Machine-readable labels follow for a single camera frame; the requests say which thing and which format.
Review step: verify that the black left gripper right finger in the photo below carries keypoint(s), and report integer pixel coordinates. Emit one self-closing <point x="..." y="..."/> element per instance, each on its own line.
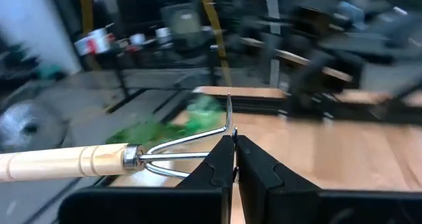
<point x="263" y="184"/>

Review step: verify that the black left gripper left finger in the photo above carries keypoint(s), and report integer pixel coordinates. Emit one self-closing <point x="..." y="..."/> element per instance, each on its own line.
<point x="204" y="184"/>

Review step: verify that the green transparent spray bottle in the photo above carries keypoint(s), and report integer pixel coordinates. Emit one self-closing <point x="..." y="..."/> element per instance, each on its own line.
<point x="201" y="118"/>

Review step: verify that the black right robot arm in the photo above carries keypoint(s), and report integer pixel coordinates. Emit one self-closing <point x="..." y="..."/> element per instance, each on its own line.
<point x="316" y="72"/>

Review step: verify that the red white can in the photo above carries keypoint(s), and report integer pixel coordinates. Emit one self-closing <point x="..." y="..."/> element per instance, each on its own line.
<point x="94" y="43"/>

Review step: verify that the black table edge rail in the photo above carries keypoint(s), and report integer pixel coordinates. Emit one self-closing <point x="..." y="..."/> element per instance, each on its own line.
<point x="257" y="102"/>

